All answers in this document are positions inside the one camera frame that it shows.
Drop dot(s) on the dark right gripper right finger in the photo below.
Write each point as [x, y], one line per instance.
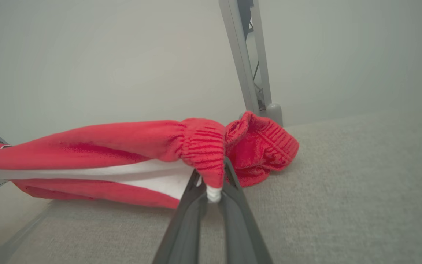
[242, 238]

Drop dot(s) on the red shorts with white stripes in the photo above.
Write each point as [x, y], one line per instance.
[104, 143]

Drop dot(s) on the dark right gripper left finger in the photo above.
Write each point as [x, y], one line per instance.
[183, 238]

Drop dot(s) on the grey double partition post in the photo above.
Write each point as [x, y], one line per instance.
[238, 55]

